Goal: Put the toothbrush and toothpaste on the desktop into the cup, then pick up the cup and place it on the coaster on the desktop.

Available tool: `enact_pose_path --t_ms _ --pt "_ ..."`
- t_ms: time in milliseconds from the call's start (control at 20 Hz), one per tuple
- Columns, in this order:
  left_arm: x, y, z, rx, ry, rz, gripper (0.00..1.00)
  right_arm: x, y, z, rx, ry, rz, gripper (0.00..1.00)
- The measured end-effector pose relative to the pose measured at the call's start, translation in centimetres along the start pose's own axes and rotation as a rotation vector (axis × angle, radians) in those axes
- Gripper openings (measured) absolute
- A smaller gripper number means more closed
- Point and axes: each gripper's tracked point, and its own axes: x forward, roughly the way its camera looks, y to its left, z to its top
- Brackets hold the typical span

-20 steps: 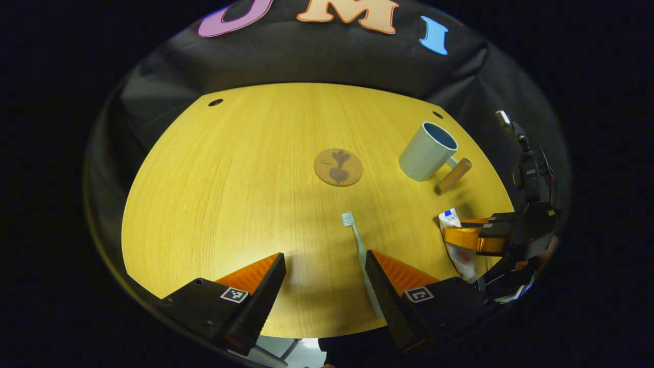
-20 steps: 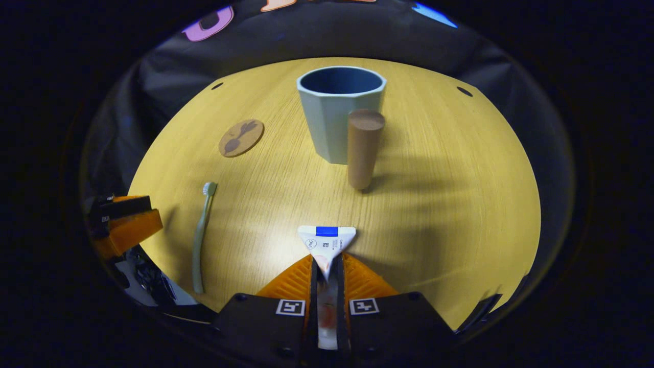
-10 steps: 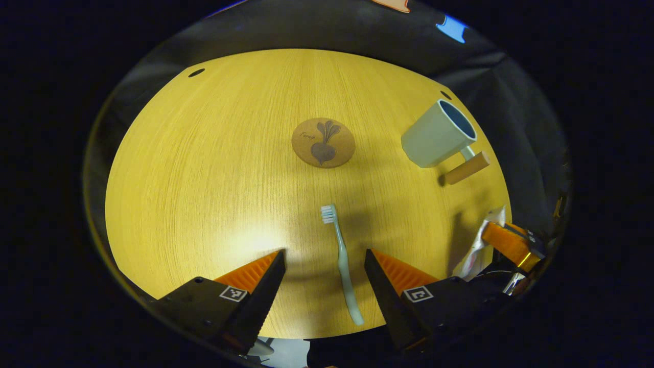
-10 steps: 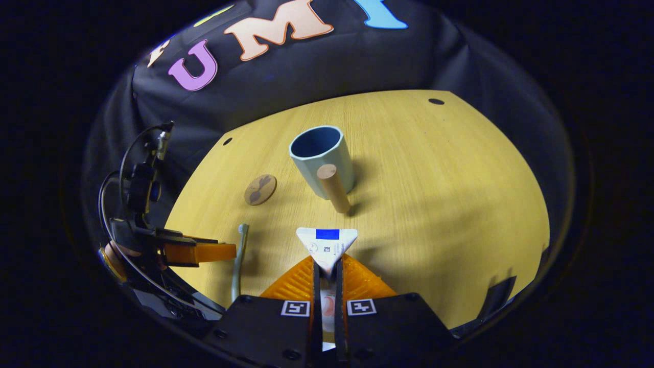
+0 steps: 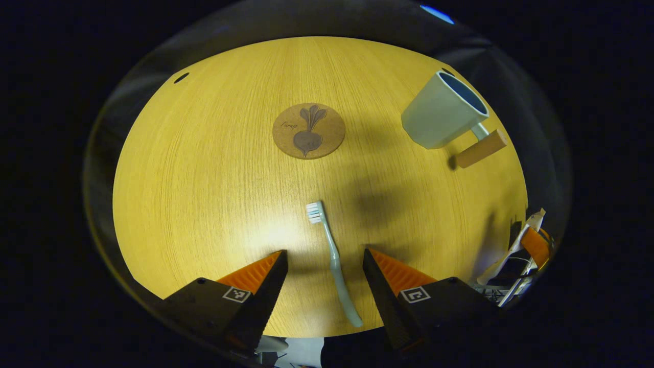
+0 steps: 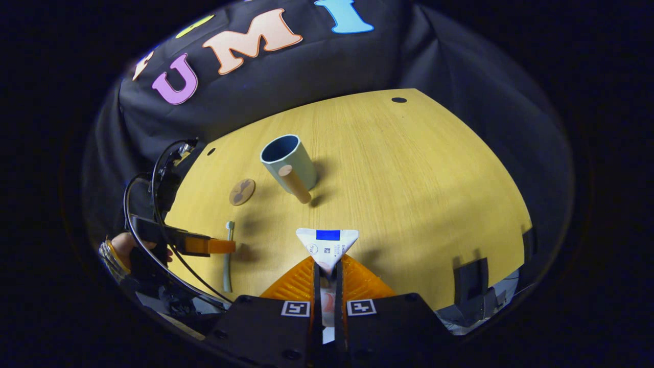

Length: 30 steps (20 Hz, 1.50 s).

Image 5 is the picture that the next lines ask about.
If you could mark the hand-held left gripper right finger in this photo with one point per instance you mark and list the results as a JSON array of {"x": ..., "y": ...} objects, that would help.
[{"x": 383, "y": 296}]

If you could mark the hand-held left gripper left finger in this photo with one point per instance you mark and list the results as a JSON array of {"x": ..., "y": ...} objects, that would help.
[{"x": 265, "y": 296}]

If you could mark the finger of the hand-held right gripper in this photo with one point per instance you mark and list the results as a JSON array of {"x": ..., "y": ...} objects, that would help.
[{"x": 536, "y": 248}]

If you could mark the white toothpaste tube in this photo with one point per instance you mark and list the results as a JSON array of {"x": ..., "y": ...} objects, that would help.
[{"x": 516, "y": 245}]

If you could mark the pale green toothbrush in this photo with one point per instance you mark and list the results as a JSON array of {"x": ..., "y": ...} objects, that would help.
[{"x": 334, "y": 260}]

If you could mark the round cork coaster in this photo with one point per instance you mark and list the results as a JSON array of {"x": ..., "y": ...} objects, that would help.
[{"x": 309, "y": 132}]

